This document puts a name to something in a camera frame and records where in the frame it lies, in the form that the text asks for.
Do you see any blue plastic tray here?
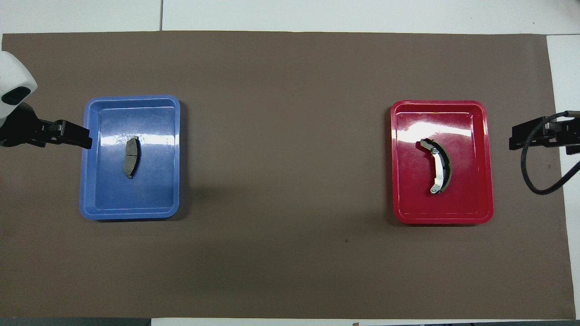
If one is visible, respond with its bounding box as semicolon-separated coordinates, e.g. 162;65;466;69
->
79;95;181;221

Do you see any red plastic tray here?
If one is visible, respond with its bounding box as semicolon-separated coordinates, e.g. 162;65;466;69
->
390;100;494;225

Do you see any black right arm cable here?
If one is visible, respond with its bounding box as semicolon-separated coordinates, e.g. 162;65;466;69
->
520;110;580;196

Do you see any curved metal brake shoe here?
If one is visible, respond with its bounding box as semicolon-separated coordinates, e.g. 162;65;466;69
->
420;139;453;195

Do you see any brown table mat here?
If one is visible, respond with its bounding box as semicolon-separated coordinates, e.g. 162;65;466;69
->
0;30;576;320

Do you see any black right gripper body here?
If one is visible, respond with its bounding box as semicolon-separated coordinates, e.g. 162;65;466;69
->
541;116;580;155

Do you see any dark grey brake pad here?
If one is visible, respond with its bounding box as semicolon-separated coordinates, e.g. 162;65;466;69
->
122;136;141;179

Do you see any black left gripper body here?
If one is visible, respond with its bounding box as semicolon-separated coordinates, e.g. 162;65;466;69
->
0;102;60;149

